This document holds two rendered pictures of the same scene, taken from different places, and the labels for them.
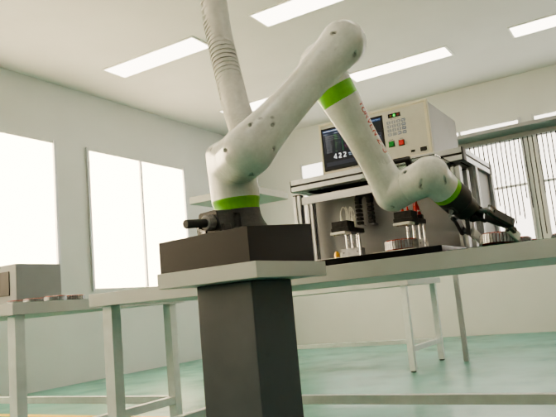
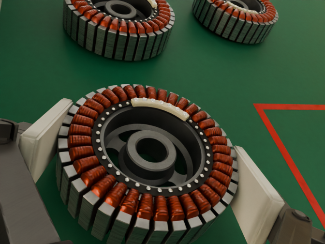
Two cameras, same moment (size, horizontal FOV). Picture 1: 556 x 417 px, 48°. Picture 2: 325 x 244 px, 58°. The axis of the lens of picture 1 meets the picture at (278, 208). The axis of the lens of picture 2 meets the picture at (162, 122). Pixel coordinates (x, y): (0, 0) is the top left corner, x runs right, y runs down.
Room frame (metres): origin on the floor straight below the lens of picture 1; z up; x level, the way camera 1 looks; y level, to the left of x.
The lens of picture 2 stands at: (1.86, -0.56, 0.93)
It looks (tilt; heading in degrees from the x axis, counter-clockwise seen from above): 46 degrees down; 298
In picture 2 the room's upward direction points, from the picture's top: 23 degrees clockwise
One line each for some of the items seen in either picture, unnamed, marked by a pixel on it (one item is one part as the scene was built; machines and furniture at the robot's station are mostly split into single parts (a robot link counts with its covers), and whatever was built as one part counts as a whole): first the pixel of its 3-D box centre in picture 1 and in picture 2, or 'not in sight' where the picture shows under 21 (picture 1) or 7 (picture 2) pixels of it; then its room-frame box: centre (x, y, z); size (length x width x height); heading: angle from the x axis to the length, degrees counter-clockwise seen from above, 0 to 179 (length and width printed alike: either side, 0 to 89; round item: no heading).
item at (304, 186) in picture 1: (391, 178); not in sight; (2.45, -0.46, 1.09); 0.68 x 0.44 x 0.05; 60
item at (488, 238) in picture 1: (499, 239); (148, 156); (1.92, -0.66, 0.78); 0.11 x 0.11 x 0.04
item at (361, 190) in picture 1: (371, 189); not in sight; (2.26, -0.35, 1.03); 0.62 x 0.01 x 0.03; 60
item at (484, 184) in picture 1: (486, 213); not in sight; (2.35, -0.78, 0.91); 0.28 x 0.03 x 0.32; 150
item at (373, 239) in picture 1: (390, 220); not in sight; (2.39, -0.43, 0.92); 0.66 x 0.01 x 0.30; 60
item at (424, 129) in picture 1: (391, 147); not in sight; (2.44, -0.47, 1.22); 0.44 x 0.39 x 0.20; 60
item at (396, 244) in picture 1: (401, 245); not in sight; (2.11, -0.40, 0.80); 0.11 x 0.11 x 0.04
